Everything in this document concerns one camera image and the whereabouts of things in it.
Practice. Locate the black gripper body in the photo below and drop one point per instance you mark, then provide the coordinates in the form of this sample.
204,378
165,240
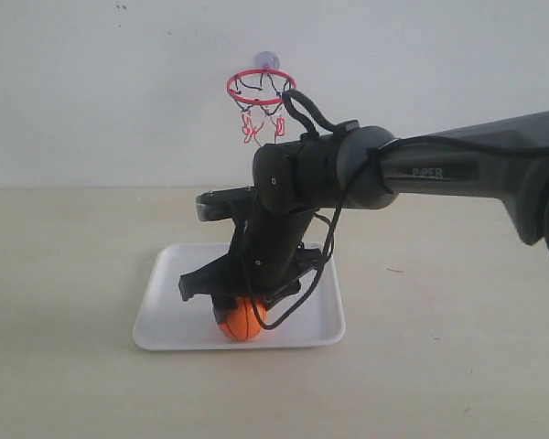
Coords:
266,256

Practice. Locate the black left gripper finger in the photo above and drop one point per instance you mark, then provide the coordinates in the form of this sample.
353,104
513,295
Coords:
223,307

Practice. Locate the small orange basketball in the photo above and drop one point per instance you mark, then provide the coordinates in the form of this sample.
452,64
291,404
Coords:
242,325

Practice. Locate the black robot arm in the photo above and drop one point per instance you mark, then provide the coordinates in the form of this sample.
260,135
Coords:
353,167

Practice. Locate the red mini basketball hoop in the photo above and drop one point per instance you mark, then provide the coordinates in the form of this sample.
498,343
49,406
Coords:
257,93

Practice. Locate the white plastic tray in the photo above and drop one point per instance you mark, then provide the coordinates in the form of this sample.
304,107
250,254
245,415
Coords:
165,322

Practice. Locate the clear suction cup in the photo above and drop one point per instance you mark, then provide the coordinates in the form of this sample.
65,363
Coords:
266,60

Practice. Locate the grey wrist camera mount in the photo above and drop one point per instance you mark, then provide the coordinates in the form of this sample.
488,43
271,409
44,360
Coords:
225,204

